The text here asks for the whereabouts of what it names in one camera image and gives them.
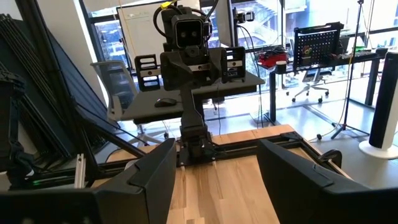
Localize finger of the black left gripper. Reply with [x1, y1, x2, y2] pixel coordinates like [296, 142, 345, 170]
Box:
[211, 48, 228, 84]
[160, 52, 191, 91]

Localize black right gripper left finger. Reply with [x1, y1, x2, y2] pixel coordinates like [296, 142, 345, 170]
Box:
[0, 138, 177, 224]

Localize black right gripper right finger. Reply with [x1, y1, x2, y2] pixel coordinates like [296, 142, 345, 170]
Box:
[257, 139, 398, 224]

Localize black computer mouse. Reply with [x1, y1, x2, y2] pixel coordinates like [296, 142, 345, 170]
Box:
[154, 97, 178, 108]

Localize grey side desk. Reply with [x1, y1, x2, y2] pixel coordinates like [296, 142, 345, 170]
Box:
[120, 70, 266, 126]

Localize white whiteboard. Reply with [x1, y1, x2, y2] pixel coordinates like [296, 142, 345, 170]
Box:
[116, 2, 201, 65]

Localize red bag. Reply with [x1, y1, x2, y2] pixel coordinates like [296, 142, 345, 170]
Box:
[257, 48, 290, 68]

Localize black mounted webcam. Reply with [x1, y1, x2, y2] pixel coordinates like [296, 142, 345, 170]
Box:
[232, 7, 256, 25]

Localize large window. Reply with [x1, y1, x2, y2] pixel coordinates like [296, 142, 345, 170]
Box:
[79, 0, 398, 105]

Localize white mesh office chair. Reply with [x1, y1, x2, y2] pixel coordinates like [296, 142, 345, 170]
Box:
[90, 60, 170, 147]

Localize black workbench desk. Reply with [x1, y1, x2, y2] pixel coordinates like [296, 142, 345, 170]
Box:
[267, 49, 389, 124]

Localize black office chair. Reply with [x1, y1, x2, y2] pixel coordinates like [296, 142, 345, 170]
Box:
[285, 67, 331, 104]

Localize black pegboard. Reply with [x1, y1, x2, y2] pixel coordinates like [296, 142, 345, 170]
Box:
[293, 21, 345, 72]

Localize black pole white round base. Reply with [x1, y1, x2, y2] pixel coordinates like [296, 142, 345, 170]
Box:
[358, 51, 398, 160]

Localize black tripod stand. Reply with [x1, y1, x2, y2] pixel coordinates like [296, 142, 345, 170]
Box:
[316, 0, 371, 141]

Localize black folded panel stack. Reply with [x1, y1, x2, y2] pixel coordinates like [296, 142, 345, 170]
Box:
[0, 14, 121, 166]

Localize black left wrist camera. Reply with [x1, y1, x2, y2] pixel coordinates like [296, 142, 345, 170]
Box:
[170, 14, 208, 49]

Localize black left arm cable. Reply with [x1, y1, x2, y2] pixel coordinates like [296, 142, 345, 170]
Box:
[152, 4, 175, 40]

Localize silver aluminium bracket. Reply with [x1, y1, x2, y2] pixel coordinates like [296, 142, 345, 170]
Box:
[73, 152, 86, 189]

